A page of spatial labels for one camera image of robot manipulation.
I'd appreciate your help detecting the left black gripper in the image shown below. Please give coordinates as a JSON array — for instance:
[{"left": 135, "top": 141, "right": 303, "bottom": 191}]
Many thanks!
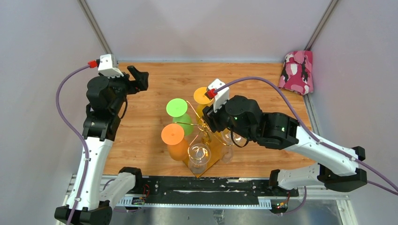
[{"left": 99, "top": 66, "right": 148, "bottom": 113}]

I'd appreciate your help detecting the gold wire glass rack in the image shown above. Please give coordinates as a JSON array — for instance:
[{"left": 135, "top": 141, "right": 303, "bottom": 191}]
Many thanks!
[{"left": 184, "top": 103, "right": 233, "bottom": 178}]

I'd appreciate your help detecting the green wine glass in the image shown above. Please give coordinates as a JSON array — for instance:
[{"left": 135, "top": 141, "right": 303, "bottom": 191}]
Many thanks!
[{"left": 166, "top": 98, "right": 193, "bottom": 136}]

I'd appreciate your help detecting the orange wine glass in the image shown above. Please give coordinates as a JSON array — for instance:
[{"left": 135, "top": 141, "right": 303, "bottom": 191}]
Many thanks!
[{"left": 161, "top": 123, "right": 189, "bottom": 161}]

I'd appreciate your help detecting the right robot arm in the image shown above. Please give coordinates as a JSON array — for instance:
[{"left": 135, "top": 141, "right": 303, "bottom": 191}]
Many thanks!
[{"left": 202, "top": 96, "right": 367, "bottom": 196}]

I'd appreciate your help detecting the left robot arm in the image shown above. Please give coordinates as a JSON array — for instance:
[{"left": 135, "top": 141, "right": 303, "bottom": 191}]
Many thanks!
[{"left": 54, "top": 66, "right": 149, "bottom": 225}]

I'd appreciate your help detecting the right clear wine glass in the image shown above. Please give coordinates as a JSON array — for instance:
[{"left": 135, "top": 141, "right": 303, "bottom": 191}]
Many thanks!
[{"left": 221, "top": 129, "right": 246, "bottom": 163}]

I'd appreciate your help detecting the clear wine glass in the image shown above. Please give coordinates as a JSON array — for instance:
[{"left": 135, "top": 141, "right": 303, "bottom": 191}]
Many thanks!
[
  {"left": 188, "top": 143, "right": 211, "bottom": 177},
  {"left": 221, "top": 129, "right": 246, "bottom": 163}
]

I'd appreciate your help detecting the rear yellow wine glass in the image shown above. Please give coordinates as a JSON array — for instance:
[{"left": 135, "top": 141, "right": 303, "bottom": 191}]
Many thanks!
[{"left": 193, "top": 87, "right": 214, "bottom": 123}]

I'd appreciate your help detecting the front clear wine glass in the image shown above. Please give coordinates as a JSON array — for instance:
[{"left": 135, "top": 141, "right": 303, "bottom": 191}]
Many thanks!
[{"left": 188, "top": 143, "right": 211, "bottom": 177}]

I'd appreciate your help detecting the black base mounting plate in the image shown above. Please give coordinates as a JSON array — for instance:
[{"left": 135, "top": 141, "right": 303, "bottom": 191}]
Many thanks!
[{"left": 129, "top": 176, "right": 299, "bottom": 206}]

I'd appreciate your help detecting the pink camouflage cloth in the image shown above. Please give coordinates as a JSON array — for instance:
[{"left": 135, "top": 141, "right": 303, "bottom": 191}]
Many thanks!
[{"left": 278, "top": 50, "right": 314, "bottom": 96}]

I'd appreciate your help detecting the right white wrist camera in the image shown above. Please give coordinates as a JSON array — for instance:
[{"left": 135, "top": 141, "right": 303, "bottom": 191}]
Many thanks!
[{"left": 205, "top": 78, "right": 230, "bottom": 113}]

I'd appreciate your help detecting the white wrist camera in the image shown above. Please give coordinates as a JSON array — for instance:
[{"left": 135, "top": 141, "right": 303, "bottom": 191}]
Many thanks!
[
  {"left": 205, "top": 78, "right": 230, "bottom": 113},
  {"left": 98, "top": 54, "right": 123, "bottom": 78}
]

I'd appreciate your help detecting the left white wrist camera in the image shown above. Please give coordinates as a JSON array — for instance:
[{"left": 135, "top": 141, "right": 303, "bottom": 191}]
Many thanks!
[{"left": 98, "top": 54, "right": 123, "bottom": 78}]

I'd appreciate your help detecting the aluminium frame rail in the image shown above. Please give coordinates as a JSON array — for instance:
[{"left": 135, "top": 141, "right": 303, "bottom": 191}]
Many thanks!
[{"left": 54, "top": 169, "right": 358, "bottom": 225}]

